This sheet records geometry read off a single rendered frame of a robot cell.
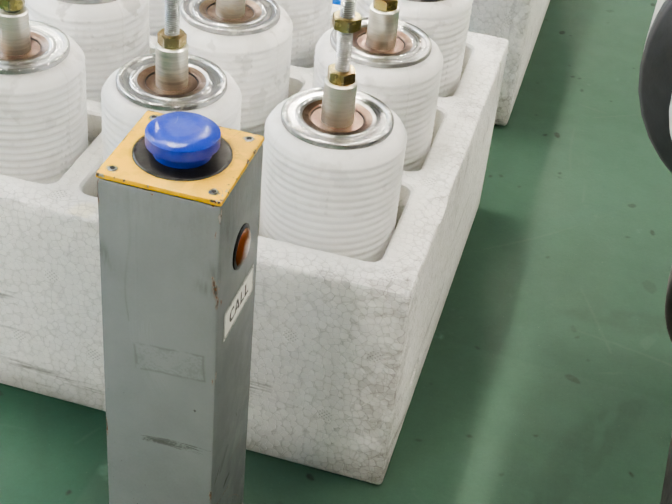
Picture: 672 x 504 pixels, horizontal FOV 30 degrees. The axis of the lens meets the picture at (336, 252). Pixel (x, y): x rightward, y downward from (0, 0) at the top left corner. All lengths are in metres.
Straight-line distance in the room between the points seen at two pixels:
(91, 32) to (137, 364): 0.33
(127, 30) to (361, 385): 0.33
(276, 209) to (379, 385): 0.14
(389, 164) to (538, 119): 0.58
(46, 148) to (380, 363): 0.28
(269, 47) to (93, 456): 0.33
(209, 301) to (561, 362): 0.45
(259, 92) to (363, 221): 0.17
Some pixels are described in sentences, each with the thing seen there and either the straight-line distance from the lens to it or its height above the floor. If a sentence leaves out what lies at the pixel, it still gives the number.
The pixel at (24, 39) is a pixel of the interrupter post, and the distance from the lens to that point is 0.90.
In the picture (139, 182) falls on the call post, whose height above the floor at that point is 0.31.
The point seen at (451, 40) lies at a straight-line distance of 1.03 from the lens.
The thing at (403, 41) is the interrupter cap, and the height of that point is 0.25.
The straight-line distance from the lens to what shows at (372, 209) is 0.83.
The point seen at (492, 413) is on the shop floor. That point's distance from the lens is 1.00.
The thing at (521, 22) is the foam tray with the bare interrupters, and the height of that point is 0.12.
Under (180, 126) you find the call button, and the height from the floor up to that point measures 0.33.
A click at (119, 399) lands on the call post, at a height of 0.16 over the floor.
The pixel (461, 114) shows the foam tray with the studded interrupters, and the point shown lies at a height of 0.18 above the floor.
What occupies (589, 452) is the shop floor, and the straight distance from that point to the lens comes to 0.99.
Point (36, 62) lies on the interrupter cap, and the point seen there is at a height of 0.25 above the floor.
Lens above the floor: 0.68
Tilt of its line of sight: 37 degrees down
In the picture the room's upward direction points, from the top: 6 degrees clockwise
